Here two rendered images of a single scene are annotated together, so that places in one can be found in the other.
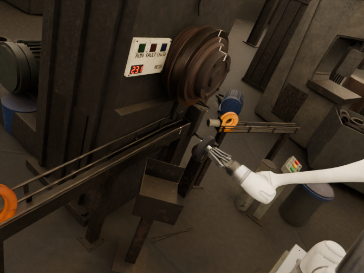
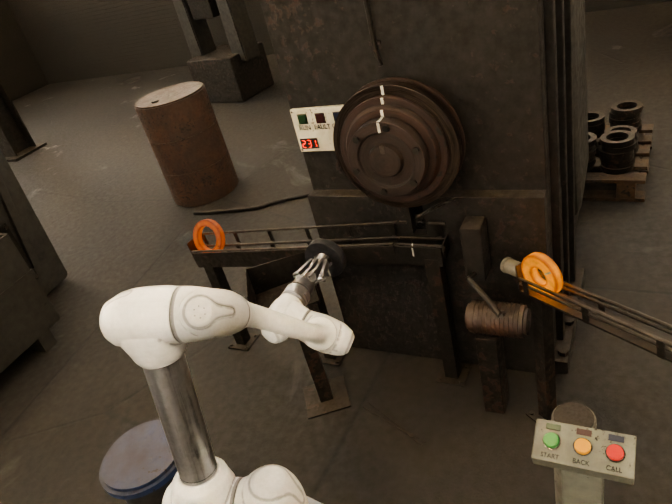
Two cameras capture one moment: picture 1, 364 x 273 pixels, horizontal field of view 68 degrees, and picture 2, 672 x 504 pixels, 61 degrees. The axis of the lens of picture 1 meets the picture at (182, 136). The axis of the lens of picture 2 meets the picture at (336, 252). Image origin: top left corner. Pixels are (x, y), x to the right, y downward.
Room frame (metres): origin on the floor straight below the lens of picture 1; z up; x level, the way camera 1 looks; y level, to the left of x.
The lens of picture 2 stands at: (1.52, -1.87, 1.92)
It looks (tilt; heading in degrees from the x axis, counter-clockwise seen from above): 31 degrees down; 99
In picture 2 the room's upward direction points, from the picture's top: 16 degrees counter-clockwise
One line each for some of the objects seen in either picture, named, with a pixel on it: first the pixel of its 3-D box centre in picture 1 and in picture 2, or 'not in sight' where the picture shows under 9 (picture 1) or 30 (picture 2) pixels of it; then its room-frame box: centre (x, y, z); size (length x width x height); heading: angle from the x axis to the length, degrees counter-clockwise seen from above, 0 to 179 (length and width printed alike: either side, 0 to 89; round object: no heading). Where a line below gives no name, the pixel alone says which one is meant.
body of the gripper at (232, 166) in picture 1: (229, 164); (305, 282); (1.14, -0.28, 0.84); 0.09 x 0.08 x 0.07; 66
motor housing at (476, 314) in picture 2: (195, 168); (502, 358); (1.77, -0.20, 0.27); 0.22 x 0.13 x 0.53; 156
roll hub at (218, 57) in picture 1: (213, 76); (387, 158); (1.49, -0.03, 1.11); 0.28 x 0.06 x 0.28; 156
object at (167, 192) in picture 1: (144, 226); (301, 340); (0.98, 0.00, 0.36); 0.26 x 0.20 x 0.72; 11
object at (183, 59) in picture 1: (199, 68); (396, 146); (1.53, 0.06, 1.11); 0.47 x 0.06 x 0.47; 156
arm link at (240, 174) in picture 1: (240, 174); (295, 297); (1.11, -0.34, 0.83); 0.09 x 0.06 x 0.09; 156
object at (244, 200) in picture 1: (254, 186); (574, 473); (1.87, -0.73, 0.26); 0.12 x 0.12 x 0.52
